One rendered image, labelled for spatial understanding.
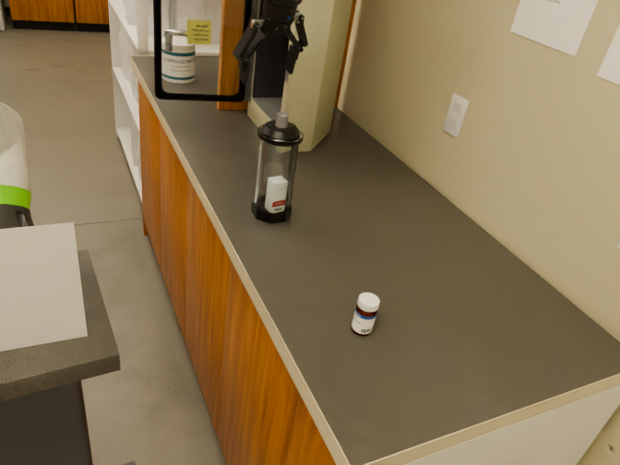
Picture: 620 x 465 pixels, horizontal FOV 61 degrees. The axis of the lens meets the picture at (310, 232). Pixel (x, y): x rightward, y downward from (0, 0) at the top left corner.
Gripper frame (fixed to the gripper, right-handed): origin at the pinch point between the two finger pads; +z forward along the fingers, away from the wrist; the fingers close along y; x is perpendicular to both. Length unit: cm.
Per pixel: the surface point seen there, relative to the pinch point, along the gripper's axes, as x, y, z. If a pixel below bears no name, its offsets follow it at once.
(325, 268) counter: 49, 11, 15
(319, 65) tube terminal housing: -8.4, -25.3, 9.8
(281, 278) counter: 47, 22, 14
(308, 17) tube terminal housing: -14.0, -21.5, -2.9
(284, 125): 18.7, 6.5, -0.5
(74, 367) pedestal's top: 49, 66, 7
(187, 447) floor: 49, 40, 111
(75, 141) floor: -185, 5, 197
